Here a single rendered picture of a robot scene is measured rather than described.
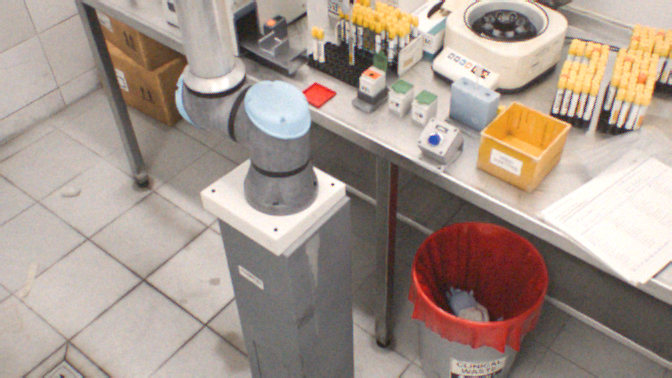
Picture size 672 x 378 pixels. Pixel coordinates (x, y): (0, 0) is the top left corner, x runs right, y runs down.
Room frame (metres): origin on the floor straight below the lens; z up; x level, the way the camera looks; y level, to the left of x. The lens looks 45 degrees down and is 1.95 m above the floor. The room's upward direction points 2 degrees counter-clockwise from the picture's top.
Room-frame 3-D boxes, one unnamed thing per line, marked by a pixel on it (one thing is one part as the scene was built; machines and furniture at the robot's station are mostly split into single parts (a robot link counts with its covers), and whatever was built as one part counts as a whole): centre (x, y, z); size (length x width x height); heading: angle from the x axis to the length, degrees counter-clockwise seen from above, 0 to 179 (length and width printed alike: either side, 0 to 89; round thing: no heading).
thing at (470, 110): (1.25, -0.30, 0.92); 0.10 x 0.07 x 0.10; 45
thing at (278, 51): (1.53, 0.17, 0.92); 0.21 x 0.07 x 0.05; 50
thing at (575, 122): (1.31, -0.55, 0.89); 0.17 x 0.09 x 0.02; 157
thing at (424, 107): (1.27, -0.20, 0.91); 0.05 x 0.04 x 0.07; 140
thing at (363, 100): (1.35, -0.08, 0.89); 0.09 x 0.05 x 0.04; 137
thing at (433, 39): (1.63, -0.29, 0.92); 0.24 x 0.12 x 0.10; 140
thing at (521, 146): (1.11, -0.38, 0.93); 0.13 x 0.13 x 0.10; 49
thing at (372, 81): (1.35, -0.08, 0.92); 0.05 x 0.04 x 0.06; 137
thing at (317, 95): (1.38, 0.05, 0.88); 0.07 x 0.07 x 0.01; 50
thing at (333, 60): (1.49, -0.02, 0.93); 0.17 x 0.09 x 0.11; 50
